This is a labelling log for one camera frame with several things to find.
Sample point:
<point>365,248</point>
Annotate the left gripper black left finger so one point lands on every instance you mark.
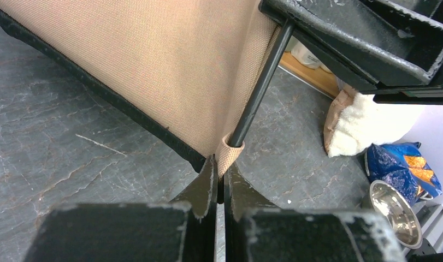
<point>183,229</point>

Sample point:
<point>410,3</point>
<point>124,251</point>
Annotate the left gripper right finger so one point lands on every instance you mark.
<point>258,230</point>

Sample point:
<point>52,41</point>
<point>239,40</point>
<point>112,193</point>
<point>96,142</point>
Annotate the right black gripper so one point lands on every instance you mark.
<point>390,49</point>

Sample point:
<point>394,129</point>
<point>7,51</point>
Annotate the white fluffy pillow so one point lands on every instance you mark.
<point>354,122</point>

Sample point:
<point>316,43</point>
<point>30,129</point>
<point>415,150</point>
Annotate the long black tent pole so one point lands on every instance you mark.
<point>262,84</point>

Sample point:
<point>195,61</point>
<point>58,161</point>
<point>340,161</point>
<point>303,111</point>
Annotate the tan fabric pet tent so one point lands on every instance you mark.
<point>188,67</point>

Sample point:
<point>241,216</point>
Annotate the blue Doritos chip bag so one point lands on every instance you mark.
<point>403,167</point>

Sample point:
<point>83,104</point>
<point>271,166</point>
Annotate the stainless steel bowl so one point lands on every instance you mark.
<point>386,200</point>

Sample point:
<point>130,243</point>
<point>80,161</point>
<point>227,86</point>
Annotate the white wire wooden shelf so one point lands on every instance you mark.
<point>320,79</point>

